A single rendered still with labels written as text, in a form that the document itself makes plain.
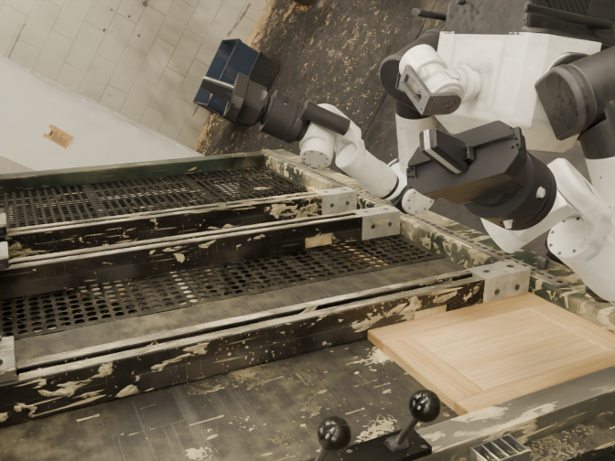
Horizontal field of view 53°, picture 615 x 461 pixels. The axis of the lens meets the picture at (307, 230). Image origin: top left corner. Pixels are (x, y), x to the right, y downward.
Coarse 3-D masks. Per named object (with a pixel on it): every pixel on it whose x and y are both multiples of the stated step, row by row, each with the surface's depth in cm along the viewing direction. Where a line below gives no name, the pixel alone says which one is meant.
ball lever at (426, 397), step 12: (420, 396) 70; (432, 396) 70; (420, 408) 70; (432, 408) 70; (420, 420) 70; (432, 420) 70; (408, 432) 75; (384, 444) 79; (396, 444) 78; (408, 444) 79
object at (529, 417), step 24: (576, 384) 94; (600, 384) 94; (504, 408) 88; (528, 408) 88; (552, 408) 88; (576, 408) 90; (600, 408) 92; (432, 432) 83; (456, 432) 83; (480, 432) 83; (504, 432) 84; (528, 432) 86; (552, 432) 89; (432, 456) 79; (456, 456) 81
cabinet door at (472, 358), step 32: (416, 320) 119; (448, 320) 119; (480, 320) 119; (512, 320) 120; (544, 320) 120; (576, 320) 119; (384, 352) 110; (416, 352) 107; (448, 352) 108; (480, 352) 108; (512, 352) 108; (544, 352) 108; (576, 352) 108; (608, 352) 107; (448, 384) 98; (480, 384) 98; (512, 384) 98; (544, 384) 98
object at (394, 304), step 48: (384, 288) 121; (432, 288) 121; (480, 288) 126; (144, 336) 102; (192, 336) 104; (240, 336) 103; (288, 336) 108; (336, 336) 112; (0, 384) 88; (48, 384) 91; (96, 384) 95; (144, 384) 98
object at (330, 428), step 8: (336, 416) 67; (320, 424) 66; (328, 424) 65; (336, 424) 65; (344, 424) 66; (320, 432) 66; (328, 432) 65; (336, 432) 65; (344, 432) 65; (320, 440) 65; (328, 440) 65; (336, 440) 65; (344, 440) 65; (328, 448) 65; (336, 448) 65; (344, 448) 66; (320, 456) 70
